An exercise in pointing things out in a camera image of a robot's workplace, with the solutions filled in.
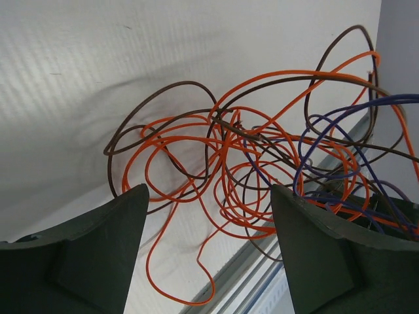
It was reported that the orange cable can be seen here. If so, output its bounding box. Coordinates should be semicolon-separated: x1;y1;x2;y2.
122;50;419;307

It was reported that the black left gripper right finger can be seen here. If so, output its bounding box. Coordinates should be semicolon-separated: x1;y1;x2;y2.
270;185;418;313

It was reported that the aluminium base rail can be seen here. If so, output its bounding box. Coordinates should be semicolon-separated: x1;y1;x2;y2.
179;115;370;313

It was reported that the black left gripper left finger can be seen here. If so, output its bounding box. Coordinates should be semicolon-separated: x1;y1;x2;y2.
1;184;149;313

